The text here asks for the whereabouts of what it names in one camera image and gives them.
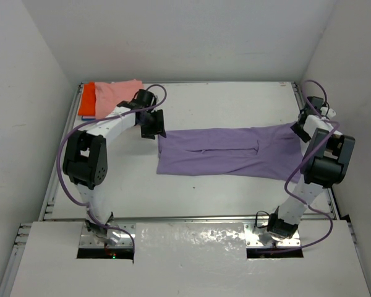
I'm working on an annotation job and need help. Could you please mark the purple t-shirt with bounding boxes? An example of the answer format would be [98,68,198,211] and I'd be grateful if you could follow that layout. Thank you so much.
[156,124,302,183]

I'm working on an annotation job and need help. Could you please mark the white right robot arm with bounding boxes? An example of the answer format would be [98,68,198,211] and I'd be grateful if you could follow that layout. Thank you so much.
[254,97,356,241]

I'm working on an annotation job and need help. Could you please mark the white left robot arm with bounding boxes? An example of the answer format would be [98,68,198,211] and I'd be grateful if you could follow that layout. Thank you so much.
[56,88,166,243]

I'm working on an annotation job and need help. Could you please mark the folded pink t-shirt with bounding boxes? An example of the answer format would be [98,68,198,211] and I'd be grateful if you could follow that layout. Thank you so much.
[95,80,144,119]

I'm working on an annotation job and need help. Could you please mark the folded orange t-shirt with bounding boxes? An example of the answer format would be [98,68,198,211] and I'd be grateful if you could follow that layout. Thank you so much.
[77,82,96,117]

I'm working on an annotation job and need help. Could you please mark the white foam front cover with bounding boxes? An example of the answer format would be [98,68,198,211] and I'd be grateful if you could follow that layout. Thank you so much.
[11,222,369,296]

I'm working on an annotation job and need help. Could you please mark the aluminium right table rail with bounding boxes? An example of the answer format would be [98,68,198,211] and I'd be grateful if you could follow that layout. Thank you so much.
[284,84,334,220]

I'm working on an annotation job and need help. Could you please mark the aluminium table rail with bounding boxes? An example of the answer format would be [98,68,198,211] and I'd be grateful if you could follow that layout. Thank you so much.
[43,213,338,224]
[38,82,84,220]
[284,84,334,220]

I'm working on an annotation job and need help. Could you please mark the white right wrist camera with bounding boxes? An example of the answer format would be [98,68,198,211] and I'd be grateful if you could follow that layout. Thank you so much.
[320,106,336,120]

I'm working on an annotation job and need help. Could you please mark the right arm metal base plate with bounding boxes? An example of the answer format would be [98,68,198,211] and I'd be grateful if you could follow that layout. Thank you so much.
[244,223,301,249]

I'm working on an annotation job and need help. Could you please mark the aluminium front table rail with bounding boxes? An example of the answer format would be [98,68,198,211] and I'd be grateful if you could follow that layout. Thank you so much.
[43,213,338,224]

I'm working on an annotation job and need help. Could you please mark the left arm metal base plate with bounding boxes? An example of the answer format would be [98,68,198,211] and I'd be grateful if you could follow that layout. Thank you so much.
[79,225,135,249]

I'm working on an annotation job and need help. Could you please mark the aluminium left table rail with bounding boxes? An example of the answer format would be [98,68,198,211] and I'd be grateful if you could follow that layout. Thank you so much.
[38,82,84,220]

